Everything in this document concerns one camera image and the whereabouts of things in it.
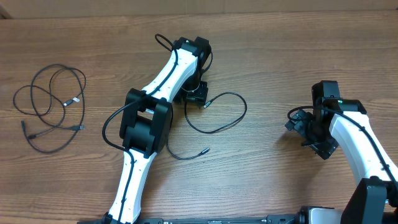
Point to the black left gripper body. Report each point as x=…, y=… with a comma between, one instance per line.
x=193, y=97

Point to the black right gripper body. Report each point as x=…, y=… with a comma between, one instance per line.
x=302, y=125

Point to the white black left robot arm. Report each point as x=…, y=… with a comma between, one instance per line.
x=147, y=118

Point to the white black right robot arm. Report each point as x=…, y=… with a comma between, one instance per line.
x=333, y=122

